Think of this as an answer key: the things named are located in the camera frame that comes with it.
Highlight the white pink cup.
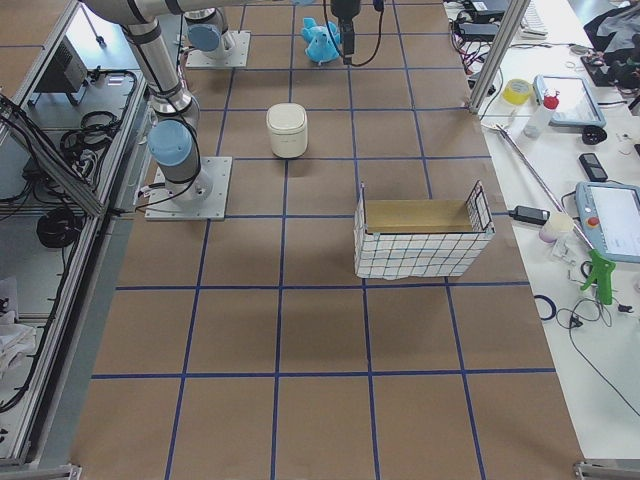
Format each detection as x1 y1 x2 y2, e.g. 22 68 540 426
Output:
538 211 574 243

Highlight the black power adapter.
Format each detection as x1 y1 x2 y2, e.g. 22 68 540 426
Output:
508 205 550 226

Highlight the teach pendant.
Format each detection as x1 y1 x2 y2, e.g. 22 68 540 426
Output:
533 75 606 127
575 182 639 263

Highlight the white bottle red cap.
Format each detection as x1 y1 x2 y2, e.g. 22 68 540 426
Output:
523 90 559 139

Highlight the yellow tape roll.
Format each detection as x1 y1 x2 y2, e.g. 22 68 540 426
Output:
502 79 532 105

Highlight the black remote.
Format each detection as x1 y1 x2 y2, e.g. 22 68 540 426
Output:
579 153 608 183

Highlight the upper teach pendant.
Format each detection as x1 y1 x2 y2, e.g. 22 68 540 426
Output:
533 75 606 127

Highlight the green handled reacher tool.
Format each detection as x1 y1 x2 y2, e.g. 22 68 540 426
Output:
492 124 616 305

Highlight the blue tape roll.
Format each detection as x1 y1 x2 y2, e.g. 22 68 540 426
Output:
534 294 557 321

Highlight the blue teddy bear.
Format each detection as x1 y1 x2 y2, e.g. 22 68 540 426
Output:
301 17 341 65

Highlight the black coiled cable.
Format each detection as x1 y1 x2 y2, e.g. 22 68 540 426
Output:
36 206 77 250

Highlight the white trash can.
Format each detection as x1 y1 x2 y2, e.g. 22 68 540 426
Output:
266 103 308 158

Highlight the aluminium frame post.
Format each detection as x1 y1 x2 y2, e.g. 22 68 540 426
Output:
468 0 530 114

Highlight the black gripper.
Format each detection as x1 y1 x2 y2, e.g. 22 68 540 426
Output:
330 0 361 64

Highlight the black control box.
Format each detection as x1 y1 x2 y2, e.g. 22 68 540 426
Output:
34 36 88 106

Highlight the lower teach pendant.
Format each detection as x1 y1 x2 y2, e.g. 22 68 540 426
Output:
575 182 639 263

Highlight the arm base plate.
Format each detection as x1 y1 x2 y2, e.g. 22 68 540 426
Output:
186 30 251 69
144 157 233 221

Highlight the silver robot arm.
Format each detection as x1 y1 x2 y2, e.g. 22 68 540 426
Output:
184 7 235 59
85 1 238 212

